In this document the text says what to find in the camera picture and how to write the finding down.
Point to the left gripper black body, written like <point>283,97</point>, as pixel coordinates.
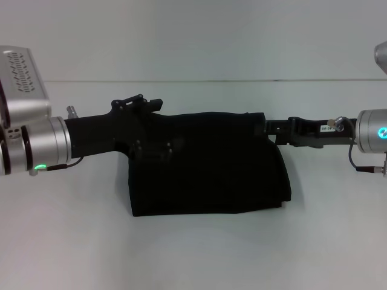
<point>106,130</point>

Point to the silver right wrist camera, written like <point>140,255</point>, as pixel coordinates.
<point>381,57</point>

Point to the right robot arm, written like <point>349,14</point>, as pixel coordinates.
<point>372,131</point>

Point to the black shirt with FREE print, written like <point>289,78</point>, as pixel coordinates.
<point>211,169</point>

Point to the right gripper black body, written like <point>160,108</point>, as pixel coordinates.
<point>320,131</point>

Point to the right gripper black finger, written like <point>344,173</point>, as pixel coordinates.
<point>276,128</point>

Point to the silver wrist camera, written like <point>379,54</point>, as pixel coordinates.
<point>381,57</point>
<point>21,87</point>

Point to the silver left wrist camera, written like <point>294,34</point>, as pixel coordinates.
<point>21,87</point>

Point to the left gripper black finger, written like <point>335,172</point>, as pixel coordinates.
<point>157,149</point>
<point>142,102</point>

